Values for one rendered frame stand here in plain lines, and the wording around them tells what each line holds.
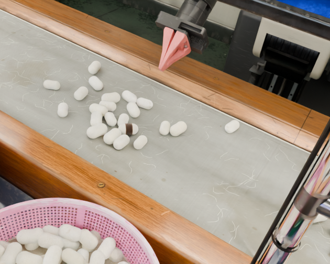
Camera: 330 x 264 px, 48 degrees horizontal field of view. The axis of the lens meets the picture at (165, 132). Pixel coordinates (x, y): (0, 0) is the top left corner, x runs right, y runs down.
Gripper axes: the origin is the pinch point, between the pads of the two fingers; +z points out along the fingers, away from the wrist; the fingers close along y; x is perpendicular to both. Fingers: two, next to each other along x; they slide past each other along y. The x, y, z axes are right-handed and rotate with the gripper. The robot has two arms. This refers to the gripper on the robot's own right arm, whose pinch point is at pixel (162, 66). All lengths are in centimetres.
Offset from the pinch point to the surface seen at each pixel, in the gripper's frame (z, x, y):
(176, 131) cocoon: 10.4, -1.4, 9.5
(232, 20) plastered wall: -105, 176, -49
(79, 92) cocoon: 12.5, -3.4, -10.6
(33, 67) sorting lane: 11.8, -0.3, -25.6
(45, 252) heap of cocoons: 35.0, -18.6, 7.2
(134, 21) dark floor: -75, 174, -116
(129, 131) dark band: 14.6, -4.8, 2.8
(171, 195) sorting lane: 20.6, -8.2, 15.8
